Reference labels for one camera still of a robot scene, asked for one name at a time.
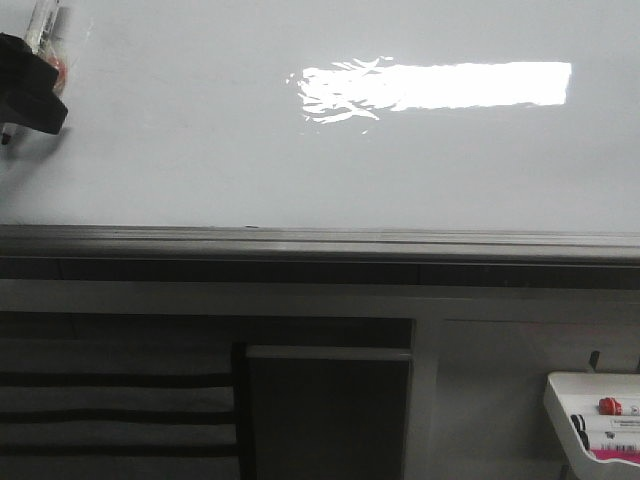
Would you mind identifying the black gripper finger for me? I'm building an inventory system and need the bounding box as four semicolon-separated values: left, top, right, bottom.
1;33;68;135

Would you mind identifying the red magnet taped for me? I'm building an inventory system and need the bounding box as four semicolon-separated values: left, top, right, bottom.
46;56;68;96

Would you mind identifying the black white whiteboard marker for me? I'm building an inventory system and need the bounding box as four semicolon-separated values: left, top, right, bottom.
1;1;60;145

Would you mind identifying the white whiteboard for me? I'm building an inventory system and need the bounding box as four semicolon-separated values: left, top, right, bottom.
1;1;639;233

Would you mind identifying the grey black striped panel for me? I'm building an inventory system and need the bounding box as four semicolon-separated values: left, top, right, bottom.
1;340;244;479

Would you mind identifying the dark grey panel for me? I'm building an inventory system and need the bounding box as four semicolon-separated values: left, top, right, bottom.
248;346;412;479

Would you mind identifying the black capped marker upper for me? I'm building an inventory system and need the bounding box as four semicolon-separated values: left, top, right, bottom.
570;414;640;433

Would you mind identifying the black capped marker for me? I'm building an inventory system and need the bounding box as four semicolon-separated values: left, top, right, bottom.
578;431;640;453
570;414;640;433

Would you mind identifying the white marker tray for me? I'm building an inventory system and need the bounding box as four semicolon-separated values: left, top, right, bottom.
544;372;639;479

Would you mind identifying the red capped marker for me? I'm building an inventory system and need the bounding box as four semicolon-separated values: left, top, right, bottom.
598;397;640;416

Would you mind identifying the black capped marker lower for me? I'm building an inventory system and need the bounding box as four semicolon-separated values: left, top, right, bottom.
578;431;640;453

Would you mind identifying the grey whiteboard frame rail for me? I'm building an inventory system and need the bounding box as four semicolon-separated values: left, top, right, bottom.
1;225;639;290

